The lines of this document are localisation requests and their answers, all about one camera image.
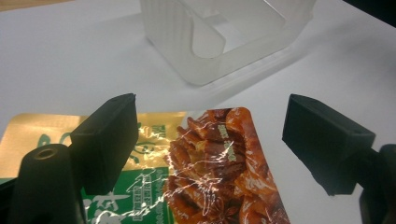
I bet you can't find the translucent white plastic box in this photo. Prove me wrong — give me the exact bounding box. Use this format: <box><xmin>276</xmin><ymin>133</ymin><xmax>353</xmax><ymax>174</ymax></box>
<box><xmin>138</xmin><ymin>0</ymin><xmax>318</xmax><ymax>87</ymax></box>

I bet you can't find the gold and green snack packet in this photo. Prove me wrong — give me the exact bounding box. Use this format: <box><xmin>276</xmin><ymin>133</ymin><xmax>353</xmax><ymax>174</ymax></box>
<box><xmin>0</xmin><ymin>106</ymin><xmax>292</xmax><ymax>224</ymax></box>

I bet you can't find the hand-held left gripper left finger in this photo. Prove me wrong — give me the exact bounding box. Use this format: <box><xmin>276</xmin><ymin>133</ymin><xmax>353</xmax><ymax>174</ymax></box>
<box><xmin>8</xmin><ymin>92</ymin><xmax>140</xmax><ymax>224</ymax></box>

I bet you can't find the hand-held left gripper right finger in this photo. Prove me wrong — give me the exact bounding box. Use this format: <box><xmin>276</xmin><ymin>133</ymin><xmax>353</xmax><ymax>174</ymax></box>
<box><xmin>281</xmin><ymin>93</ymin><xmax>396</xmax><ymax>224</ymax></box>

